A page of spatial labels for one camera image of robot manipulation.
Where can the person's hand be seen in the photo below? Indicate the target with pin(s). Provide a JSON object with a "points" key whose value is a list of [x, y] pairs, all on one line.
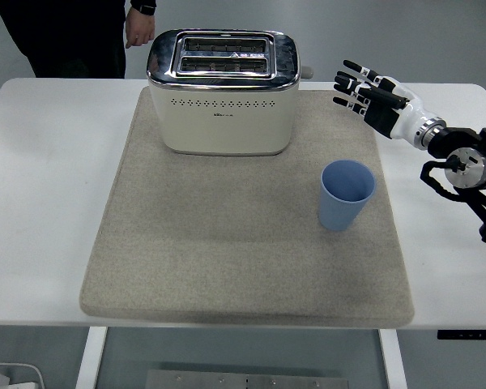
{"points": [[141, 28]]}

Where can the black wristwatch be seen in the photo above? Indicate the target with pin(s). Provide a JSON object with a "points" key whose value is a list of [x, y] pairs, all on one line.
{"points": [[143, 7]]}

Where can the black table control panel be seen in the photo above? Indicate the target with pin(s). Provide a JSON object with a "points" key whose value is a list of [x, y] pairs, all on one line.
{"points": [[470, 335]]}

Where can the blue plastic cup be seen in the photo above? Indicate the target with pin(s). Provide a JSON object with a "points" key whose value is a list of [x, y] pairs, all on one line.
{"points": [[340, 210]]}

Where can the cream chrome toaster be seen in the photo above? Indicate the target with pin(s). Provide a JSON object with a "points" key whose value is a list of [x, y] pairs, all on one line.
{"points": [[227, 125]]}

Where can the beige felt mat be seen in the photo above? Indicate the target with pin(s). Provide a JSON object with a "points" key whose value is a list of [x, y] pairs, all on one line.
{"points": [[227, 243]]}

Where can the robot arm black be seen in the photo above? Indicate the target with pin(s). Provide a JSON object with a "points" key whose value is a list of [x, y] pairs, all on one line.
{"points": [[470, 162]]}

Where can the white table leg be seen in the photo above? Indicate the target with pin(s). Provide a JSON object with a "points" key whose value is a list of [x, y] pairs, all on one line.
{"points": [[90, 356], [393, 360]]}

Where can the white tray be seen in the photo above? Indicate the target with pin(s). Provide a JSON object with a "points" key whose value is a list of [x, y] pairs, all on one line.
{"points": [[38, 374]]}

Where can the person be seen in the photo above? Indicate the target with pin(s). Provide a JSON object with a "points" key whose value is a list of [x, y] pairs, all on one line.
{"points": [[73, 36]]}

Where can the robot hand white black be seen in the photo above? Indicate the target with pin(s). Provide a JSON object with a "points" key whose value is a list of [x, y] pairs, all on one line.
{"points": [[405, 115]]}

